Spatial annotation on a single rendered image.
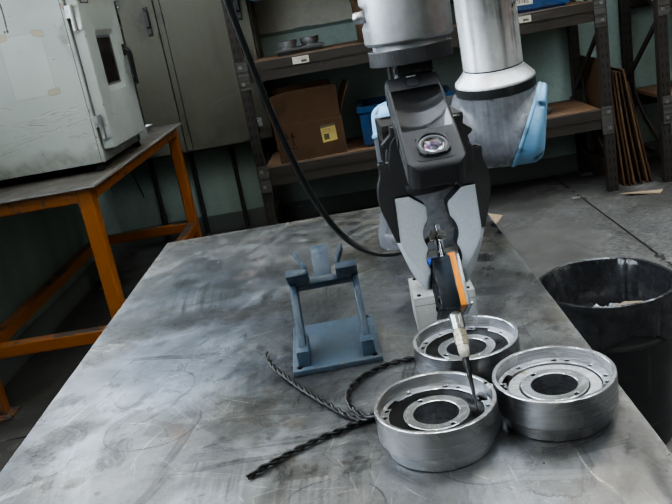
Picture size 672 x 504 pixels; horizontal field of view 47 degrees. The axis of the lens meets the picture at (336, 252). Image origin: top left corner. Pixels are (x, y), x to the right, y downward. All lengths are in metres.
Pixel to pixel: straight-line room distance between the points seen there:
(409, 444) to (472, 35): 0.65
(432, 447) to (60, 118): 2.39
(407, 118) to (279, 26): 4.06
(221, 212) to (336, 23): 1.34
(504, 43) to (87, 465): 0.75
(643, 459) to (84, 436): 0.54
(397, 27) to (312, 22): 4.02
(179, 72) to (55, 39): 1.72
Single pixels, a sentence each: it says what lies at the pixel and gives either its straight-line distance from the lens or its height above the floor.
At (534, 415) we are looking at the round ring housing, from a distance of 0.66.
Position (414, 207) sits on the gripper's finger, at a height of 1.00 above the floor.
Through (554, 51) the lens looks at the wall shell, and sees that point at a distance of 4.81.
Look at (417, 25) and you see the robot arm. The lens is 0.63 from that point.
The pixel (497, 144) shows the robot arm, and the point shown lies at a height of 0.95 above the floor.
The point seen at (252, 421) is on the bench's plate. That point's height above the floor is 0.80.
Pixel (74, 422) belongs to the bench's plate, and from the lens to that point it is 0.89.
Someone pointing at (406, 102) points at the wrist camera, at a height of 1.09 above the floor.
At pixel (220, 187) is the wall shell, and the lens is 4.80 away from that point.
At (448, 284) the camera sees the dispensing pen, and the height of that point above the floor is 0.93.
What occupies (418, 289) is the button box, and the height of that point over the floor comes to 0.84.
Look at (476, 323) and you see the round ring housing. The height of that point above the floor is 0.83.
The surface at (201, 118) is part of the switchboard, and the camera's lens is 4.50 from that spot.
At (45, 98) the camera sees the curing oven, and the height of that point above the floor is 1.06.
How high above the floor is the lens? 1.17
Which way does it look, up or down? 17 degrees down
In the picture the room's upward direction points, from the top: 10 degrees counter-clockwise
